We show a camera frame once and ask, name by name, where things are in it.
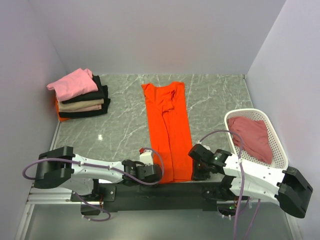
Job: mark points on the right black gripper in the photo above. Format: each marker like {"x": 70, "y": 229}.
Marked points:
{"x": 197, "y": 172}

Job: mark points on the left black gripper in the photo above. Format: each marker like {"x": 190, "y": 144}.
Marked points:
{"x": 155, "y": 172}

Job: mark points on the orange t-shirt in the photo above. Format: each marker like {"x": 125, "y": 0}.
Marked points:
{"x": 61, "y": 119}
{"x": 169, "y": 130}

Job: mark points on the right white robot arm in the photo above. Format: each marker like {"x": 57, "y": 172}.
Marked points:
{"x": 286, "y": 188}

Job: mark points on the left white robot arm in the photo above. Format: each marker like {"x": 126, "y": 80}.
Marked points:
{"x": 63, "y": 168}

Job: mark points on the dusty red t-shirt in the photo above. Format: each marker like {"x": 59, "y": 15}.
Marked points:
{"x": 254, "y": 134}

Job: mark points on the white perforated laundry basket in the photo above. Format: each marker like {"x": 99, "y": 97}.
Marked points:
{"x": 250, "y": 164}

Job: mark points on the folded orange t-shirt bottom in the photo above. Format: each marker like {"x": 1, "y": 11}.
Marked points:
{"x": 61, "y": 119}

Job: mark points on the folded beige t-shirt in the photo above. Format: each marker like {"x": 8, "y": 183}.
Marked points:
{"x": 80, "y": 106}

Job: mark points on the folded pink t-shirt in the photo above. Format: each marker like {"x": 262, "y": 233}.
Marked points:
{"x": 74, "y": 84}

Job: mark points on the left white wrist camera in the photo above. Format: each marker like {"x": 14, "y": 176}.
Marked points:
{"x": 146, "y": 156}

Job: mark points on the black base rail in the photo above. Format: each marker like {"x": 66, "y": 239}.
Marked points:
{"x": 171, "y": 196}

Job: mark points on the aluminium frame rail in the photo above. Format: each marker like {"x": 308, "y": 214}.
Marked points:
{"x": 53, "y": 196}

